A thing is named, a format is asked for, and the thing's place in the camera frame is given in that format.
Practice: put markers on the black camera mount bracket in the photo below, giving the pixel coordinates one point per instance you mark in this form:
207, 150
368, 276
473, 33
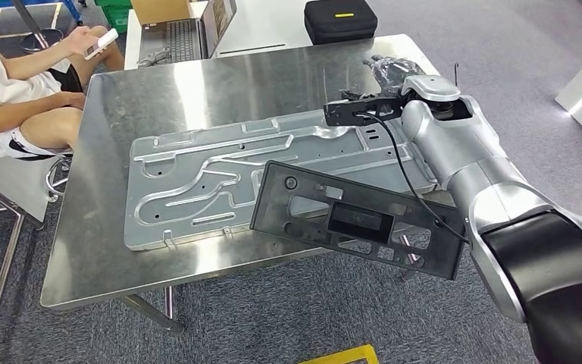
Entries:
356, 111

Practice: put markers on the grey laptop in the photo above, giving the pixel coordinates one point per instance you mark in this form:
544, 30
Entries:
185, 37

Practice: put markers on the grey stamped metal plate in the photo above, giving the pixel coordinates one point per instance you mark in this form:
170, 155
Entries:
195, 186

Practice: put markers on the metal hand tool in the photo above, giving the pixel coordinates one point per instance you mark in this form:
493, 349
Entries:
153, 58

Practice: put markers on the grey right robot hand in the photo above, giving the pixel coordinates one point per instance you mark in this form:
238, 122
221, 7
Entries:
394, 73

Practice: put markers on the black plastic panel part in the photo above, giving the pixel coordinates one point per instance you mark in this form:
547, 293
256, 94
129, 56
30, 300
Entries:
361, 221

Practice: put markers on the person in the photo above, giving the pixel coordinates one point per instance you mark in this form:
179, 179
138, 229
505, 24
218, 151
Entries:
5, 110

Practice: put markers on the white desk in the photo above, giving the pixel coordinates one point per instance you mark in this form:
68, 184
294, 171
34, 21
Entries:
271, 25

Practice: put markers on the cardboard box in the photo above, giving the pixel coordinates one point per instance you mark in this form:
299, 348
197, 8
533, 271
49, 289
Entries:
160, 10

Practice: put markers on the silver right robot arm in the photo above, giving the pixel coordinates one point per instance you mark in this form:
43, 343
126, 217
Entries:
461, 145

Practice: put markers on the white phone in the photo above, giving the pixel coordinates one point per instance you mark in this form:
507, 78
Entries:
101, 43

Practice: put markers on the black box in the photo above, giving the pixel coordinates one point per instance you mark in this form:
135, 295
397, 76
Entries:
338, 20

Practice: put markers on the green plastic crate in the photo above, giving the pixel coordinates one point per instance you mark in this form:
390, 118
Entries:
115, 12

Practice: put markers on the grey table with steel legs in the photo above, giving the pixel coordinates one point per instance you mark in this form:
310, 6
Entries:
10, 191

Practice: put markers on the stainless steel workbench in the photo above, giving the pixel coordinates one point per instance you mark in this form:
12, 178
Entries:
120, 125

